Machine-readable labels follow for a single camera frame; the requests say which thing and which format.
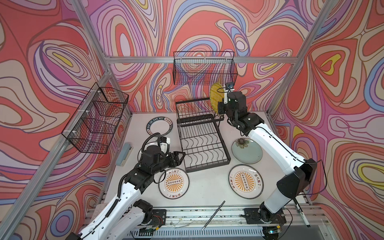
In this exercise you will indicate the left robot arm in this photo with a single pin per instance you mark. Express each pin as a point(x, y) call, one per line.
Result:
point(127, 210)

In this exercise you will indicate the pale green flower plate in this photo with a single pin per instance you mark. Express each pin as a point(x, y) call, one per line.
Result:
point(247, 151)

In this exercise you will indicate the back wall wire basket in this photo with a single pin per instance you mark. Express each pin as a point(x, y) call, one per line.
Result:
point(204, 68)

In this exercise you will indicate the wall wire basket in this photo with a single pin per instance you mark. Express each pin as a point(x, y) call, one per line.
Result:
point(204, 68)
point(100, 113)

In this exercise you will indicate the light blue sponge block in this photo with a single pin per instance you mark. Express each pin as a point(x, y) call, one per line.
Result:
point(124, 154)

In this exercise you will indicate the left wall wire basket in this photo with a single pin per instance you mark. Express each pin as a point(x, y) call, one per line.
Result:
point(100, 113)

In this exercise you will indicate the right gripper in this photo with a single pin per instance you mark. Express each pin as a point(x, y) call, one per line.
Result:
point(220, 108)

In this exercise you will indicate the black rimmed lettered plate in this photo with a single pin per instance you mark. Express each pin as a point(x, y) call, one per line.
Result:
point(162, 125)

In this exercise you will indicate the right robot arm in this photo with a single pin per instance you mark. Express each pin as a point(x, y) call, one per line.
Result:
point(299, 172)

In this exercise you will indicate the orange sunburst plate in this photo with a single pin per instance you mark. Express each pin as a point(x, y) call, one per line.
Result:
point(246, 181)
point(175, 184)

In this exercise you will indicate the metal rod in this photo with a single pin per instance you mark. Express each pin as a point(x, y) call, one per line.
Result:
point(213, 215)

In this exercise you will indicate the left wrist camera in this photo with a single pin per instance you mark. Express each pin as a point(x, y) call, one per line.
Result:
point(163, 142)

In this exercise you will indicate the black marker pen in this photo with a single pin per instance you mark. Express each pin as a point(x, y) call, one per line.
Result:
point(302, 214)

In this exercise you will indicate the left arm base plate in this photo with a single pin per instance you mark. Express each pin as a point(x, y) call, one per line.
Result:
point(158, 218)

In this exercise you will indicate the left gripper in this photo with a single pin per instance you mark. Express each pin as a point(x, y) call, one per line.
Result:
point(175, 158)

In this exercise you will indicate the left orange sunburst plate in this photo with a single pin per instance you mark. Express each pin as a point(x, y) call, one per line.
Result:
point(175, 184)

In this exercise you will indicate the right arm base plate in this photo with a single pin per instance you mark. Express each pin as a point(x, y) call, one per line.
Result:
point(256, 216)

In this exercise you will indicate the right orange sunburst plate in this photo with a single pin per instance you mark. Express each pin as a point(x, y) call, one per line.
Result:
point(246, 181)

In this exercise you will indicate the white plate under left gripper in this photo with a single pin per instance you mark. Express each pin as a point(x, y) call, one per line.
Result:
point(141, 154)

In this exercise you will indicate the black wire dish rack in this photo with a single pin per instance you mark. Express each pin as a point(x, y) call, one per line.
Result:
point(200, 137)

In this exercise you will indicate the yellow striped plate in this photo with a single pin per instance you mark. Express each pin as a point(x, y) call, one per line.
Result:
point(216, 95)

